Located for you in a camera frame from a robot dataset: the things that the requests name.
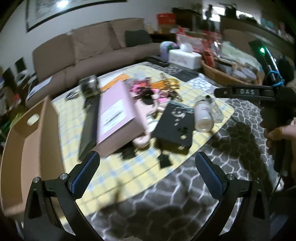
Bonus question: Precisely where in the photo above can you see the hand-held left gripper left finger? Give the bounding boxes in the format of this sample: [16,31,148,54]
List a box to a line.
[23,151,102,241]

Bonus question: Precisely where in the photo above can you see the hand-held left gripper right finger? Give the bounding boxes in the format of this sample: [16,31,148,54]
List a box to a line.
[195,152,271,241]

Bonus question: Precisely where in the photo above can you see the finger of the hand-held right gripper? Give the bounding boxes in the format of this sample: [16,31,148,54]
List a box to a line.
[214,85,275,100]

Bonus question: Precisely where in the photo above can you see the clear glass bottle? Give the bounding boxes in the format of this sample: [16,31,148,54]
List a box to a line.
[205,95,224,123]

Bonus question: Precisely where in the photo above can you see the long black box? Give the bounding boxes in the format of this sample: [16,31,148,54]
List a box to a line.
[78,93,102,161]

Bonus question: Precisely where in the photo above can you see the white plastic bottle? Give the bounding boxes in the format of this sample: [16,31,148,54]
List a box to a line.
[194,95,214,132]

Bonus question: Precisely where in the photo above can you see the cardboard box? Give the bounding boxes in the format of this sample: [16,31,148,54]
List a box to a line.
[0,96,65,219]

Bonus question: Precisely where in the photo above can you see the black phone case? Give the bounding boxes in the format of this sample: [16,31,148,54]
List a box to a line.
[153,102,199,150]

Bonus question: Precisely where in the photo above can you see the pink rectangular box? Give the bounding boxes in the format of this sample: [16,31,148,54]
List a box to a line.
[96,80,148,156]

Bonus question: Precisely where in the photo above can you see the pink handheld fan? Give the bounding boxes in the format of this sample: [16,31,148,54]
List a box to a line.
[132,102,162,149]

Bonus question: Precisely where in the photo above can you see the person's right hand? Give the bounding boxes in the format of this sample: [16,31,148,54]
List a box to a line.
[264,118,296,151]

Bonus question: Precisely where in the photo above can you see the wicker basket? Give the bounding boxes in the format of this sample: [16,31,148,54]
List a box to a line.
[200,59,264,87]

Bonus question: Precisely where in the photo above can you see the yellow checkered cloth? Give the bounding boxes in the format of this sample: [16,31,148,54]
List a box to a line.
[52,61,235,209]

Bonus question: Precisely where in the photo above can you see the small black tag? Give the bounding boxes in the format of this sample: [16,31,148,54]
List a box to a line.
[157,154,173,169]

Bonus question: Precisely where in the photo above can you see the white tissue box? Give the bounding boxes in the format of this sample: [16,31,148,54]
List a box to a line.
[168,44,202,70]

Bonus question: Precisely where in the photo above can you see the red gift packaging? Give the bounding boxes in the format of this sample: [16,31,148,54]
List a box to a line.
[176,27,223,61]

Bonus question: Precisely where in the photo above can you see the golden ornament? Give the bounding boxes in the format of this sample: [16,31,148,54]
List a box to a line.
[151,77,181,90]

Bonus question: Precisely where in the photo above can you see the black hair clips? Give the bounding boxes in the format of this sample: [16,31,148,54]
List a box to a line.
[63,91,80,101]

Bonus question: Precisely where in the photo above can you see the purple plush toy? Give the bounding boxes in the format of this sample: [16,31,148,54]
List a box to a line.
[159,41,179,60]

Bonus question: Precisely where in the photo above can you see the black remote control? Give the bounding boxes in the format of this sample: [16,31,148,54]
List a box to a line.
[147,57,171,67]

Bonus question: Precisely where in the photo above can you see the orange and white booklet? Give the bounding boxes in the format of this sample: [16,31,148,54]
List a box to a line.
[99,73,131,91]

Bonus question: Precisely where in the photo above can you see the white papers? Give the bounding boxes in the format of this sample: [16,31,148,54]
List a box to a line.
[27,76,55,100]

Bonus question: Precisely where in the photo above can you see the pink packet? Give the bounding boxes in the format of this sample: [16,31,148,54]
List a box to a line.
[129,78,162,102]

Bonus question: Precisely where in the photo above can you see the stack of red boxes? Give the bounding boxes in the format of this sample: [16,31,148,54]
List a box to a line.
[157,13,177,32]

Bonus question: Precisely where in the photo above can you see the dark cushion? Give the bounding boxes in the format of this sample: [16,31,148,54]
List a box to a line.
[125,30,153,48]

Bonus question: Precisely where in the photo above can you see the brown sofa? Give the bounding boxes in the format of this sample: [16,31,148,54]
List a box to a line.
[25,18,168,103]

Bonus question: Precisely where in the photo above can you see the blue string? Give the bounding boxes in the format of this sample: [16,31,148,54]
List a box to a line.
[268,71,285,88]

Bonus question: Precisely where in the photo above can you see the framed wall picture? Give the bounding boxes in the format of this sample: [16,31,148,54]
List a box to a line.
[25,0,128,32]

